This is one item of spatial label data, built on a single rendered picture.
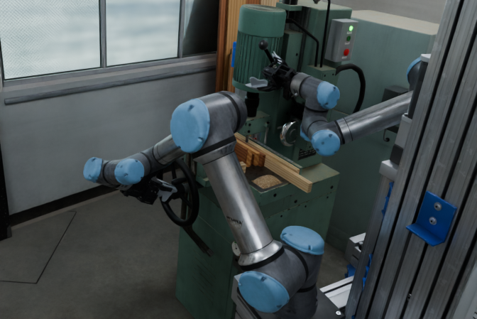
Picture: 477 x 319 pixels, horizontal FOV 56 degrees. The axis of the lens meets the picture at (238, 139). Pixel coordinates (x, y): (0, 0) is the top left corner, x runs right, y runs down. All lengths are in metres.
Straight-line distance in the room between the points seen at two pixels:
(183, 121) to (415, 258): 0.62
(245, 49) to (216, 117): 0.70
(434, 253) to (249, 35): 0.99
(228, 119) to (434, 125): 0.46
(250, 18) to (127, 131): 1.70
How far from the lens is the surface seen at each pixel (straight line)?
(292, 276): 1.12
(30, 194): 2.99
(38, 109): 2.79
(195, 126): 1.02
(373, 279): 1.25
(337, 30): 1.85
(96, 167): 1.41
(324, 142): 1.28
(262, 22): 1.66
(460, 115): 0.99
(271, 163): 1.79
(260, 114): 1.88
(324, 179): 2.04
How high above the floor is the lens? 1.73
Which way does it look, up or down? 24 degrees down
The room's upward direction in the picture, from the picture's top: 7 degrees clockwise
